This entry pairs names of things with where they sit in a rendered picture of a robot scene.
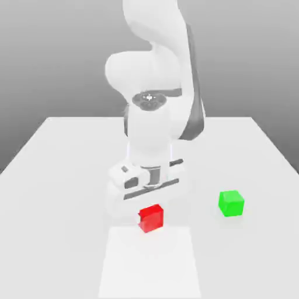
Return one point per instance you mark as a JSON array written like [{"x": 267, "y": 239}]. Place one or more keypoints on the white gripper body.
[{"x": 151, "y": 189}]

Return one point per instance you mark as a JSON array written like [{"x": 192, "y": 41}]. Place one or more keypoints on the small green cube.
[{"x": 231, "y": 203}]

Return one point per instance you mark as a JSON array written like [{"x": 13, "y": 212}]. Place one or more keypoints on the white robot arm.
[{"x": 149, "y": 130}]

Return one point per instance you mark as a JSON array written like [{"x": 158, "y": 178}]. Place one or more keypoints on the small red cube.
[{"x": 153, "y": 218}]

